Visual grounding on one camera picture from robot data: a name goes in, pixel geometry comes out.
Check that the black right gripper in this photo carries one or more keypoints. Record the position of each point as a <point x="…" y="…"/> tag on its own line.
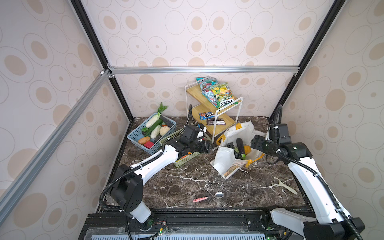
<point x="259" y="140"/>

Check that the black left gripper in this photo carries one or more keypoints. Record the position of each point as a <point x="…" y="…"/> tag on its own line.
<point x="205" y="146"/>

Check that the white grocery bag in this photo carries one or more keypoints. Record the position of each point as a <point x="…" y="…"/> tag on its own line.
<point x="227" y="161"/>

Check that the dark purple eggplant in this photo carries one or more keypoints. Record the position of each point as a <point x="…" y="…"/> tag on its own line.
<point x="241" y="148"/>

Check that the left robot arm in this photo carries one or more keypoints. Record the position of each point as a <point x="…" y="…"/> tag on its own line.
<point x="125" y="191"/>

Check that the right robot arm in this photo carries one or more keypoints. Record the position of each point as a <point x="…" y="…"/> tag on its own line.
<point x="332" y="220"/>

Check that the green yellow candy bag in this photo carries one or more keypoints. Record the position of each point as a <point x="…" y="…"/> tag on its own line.
<point x="221" y="95"/>

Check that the colourful candy bag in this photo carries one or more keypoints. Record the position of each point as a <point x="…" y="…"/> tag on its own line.
<point x="205" y="86"/>

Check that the green plastic basket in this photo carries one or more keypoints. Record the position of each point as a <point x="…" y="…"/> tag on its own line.
<point x="184" y="159"/>

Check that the purple snack packet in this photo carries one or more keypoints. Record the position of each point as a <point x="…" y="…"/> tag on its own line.
<point x="212" y="122"/>

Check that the blue snack packet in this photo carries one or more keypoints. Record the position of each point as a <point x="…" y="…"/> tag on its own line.
<point x="206" y="115"/>

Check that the white pumpkin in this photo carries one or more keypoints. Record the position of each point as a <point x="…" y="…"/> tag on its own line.
<point x="164" y="130"/>

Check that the white wooden shelf rack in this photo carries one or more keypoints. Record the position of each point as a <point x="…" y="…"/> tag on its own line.
<point x="193" y="90"/>

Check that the white long vegetable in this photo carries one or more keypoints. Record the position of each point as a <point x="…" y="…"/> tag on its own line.
<point x="155" y="132"/>

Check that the cream vegetable peeler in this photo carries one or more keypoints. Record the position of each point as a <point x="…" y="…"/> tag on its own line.
<point x="279" y="183"/>

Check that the red bell pepper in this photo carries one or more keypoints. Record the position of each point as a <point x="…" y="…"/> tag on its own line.
<point x="149" y="144"/>

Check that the green cucumber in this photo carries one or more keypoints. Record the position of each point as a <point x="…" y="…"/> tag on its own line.
<point x="150" y="129"/>

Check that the brown bread roll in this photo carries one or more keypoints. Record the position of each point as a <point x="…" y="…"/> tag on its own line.
<point x="144" y="140"/>

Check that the blue plastic basket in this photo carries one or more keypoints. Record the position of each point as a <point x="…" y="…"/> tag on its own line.
<point x="139" y="132"/>

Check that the pink handled spoon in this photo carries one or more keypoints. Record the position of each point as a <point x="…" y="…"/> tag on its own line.
<point x="217" y="195"/>

